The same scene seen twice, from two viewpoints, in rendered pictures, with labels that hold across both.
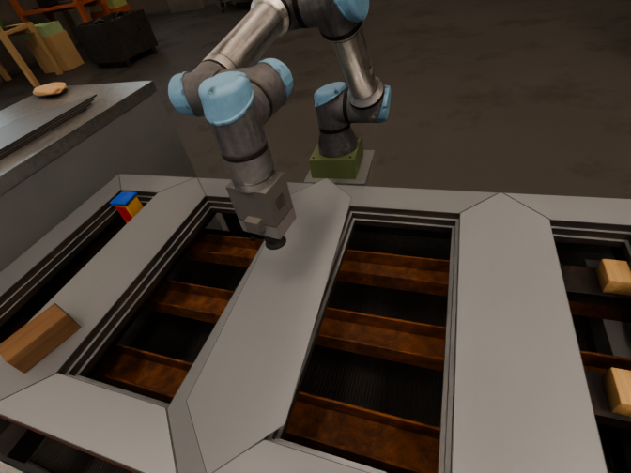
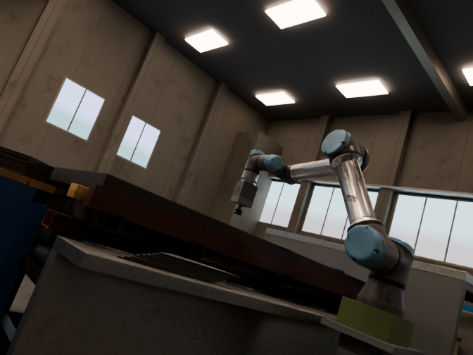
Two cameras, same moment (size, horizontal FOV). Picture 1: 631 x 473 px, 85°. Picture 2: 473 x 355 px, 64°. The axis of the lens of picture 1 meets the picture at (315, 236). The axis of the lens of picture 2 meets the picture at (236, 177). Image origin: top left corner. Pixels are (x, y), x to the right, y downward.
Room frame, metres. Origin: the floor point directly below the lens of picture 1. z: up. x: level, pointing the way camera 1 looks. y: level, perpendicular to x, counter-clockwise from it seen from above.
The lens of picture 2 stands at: (1.20, -1.54, 0.76)
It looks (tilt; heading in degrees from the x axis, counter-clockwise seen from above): 12 degrees up; 115
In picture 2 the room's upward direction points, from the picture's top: 19 degrees clockwise
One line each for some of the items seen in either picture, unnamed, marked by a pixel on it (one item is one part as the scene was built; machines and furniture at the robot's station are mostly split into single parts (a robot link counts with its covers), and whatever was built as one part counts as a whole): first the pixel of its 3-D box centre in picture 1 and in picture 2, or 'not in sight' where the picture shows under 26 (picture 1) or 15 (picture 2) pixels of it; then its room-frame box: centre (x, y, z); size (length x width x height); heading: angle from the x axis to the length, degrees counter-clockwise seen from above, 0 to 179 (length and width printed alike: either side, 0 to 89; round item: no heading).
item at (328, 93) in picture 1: (333, 104); (391, 260); (1.20, -0.16, 0.93); 0.13 x 0.12 x 0.14; 61
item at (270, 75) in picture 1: (254, 91); (271, 164); (0.61, 0.05, 1.22); 0.11 x 0.11 x 0.08; 61
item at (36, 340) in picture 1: (40, 336); not in sight; (0.47, 0.59, 0.89); 0.12 x 0.06 x 0.05; 137
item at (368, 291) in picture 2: (336, 135); (383, 294); (1.20, -0.16, 0.81); 0.15 x 0.15 x 0.10
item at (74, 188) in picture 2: not in sight; (80, 193); (0.41, -0.75, 0.79); 0.06 x 0.05 x 0.04; 154
